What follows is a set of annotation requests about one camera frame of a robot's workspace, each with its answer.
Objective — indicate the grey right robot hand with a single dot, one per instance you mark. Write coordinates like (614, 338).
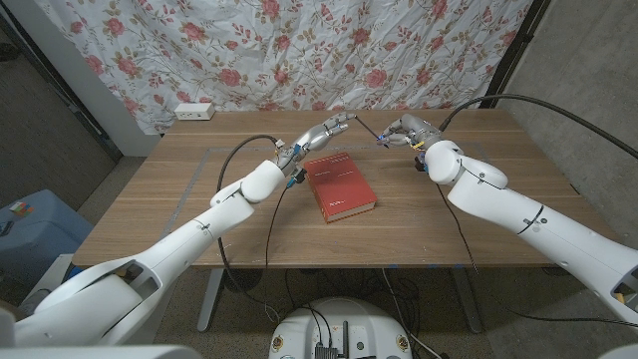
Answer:
(411, 130)

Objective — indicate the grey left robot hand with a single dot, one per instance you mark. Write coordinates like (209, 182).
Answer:
(316, 138)

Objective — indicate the black mechanical pencil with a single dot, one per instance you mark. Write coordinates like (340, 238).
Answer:
(368, 129)

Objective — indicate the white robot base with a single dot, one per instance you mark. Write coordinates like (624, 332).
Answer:
(339, 324)

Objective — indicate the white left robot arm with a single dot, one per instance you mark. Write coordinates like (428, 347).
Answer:
(199, 234)

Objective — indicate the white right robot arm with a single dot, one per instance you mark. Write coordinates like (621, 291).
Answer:
(523, 214)

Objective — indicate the red notebook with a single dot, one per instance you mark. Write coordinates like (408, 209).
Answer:
(339, 187)

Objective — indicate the floral rose backdrop cloth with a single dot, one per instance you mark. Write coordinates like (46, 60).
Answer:
(299, 50)

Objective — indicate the white power strip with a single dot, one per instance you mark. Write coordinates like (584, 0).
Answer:
(194, 111)

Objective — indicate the black backdrop stand pole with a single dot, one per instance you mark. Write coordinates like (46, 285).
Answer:
(513, 50)

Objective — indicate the grey tape outline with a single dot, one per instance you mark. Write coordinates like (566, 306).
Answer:
(187, 194)

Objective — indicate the black round floor fan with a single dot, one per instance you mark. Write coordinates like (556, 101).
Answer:
(244, 281)

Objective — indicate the white table leg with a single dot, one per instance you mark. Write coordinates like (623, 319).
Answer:
(209, 304)
(468, 304)

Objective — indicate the white pillar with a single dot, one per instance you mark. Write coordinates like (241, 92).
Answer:
(85, 85)

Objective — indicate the blue storage box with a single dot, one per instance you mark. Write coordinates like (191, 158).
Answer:
(40, 234)

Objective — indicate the white floor board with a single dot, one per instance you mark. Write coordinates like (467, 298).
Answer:
(47, 274)

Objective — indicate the rubik's cube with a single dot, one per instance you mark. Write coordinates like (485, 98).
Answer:
(21, 208)

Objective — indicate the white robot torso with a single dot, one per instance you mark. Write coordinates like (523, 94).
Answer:
(99, 353)

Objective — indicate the black door frame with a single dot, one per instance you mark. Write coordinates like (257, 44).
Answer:
(65, 95)

